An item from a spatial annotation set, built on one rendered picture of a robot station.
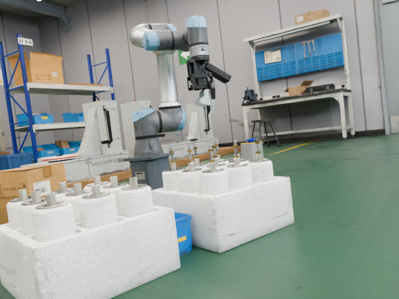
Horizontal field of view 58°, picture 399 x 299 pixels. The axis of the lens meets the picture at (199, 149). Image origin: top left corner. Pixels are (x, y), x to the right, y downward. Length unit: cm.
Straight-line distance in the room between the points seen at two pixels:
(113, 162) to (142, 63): 504
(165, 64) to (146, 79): 644
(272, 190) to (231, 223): 23
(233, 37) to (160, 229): 626
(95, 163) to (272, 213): 234
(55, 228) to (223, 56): 645
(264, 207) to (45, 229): 73
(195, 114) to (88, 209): 421
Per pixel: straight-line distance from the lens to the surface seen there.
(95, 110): 370
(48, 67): 665
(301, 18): 626
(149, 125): 177
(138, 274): 102
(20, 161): 568
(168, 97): 181
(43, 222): 93
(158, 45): 144
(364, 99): 628
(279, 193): 136
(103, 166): 348
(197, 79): 135
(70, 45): 1022
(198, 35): 139
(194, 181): 128
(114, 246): 97
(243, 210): 123
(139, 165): 177
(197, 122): 506
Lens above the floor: 39
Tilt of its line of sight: 3 degrees down
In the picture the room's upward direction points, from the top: 7 degrees counter-clockwise
